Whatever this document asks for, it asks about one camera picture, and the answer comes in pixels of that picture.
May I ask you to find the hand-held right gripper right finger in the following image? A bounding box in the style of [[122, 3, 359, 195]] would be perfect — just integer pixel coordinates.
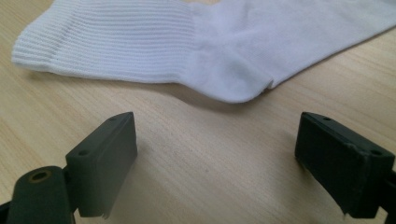
[[294, 111, 396, 219]]

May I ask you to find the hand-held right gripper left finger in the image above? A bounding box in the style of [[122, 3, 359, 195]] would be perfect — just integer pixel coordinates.
[[64, 111, 138, 218]]

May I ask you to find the white sock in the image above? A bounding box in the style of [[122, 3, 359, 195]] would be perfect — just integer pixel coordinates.
[[11, 0, 396, 105]]

